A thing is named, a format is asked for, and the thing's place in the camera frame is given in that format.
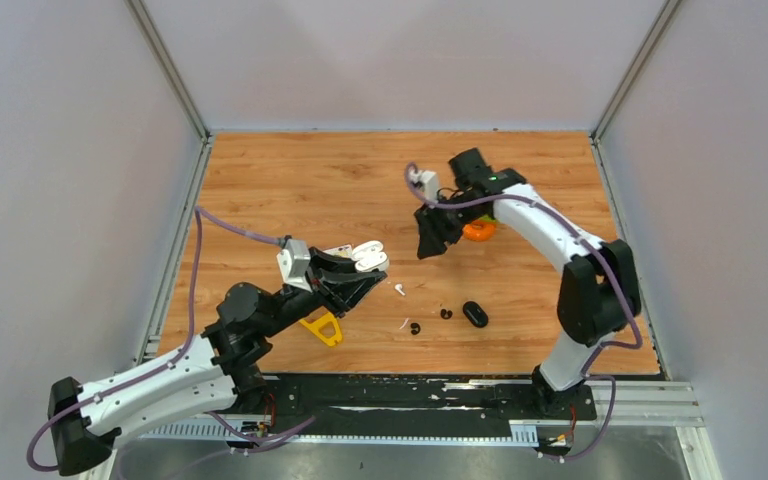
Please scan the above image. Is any black earbud case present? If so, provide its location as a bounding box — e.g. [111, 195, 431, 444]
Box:
[462, 301, 489, 328]

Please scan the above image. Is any pink snack packet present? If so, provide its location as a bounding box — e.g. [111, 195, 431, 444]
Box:
[324, 244, 353, 258]

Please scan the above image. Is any yellow triangular plastic piece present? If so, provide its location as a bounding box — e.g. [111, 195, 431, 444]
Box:
[299, 313, 344, 348]

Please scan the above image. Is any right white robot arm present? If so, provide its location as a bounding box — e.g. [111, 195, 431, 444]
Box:
[403, 148, 642, 418]

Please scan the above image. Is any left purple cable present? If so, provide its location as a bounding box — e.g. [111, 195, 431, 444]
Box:
[26, 206, 319, 473]

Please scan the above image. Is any white earbud charging case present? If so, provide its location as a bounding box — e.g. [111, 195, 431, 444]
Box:
[350, 240, 390, 272]

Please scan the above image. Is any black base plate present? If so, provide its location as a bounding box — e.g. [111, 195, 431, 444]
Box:
[221, 373, 597, 438]

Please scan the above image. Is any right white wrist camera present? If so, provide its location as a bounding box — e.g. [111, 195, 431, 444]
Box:
[410, 170, 441, 203]

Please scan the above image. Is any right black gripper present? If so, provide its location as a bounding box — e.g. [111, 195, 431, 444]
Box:
[414, 193, 485, 259]

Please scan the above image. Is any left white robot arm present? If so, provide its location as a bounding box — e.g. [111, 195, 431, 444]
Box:
[48, 240, 389, 476]

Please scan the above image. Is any orange toy ring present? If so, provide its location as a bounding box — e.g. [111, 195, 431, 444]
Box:
[462, 220, 498, 243]

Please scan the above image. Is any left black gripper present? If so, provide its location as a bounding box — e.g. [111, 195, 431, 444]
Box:
[260, 246, 388, 338]

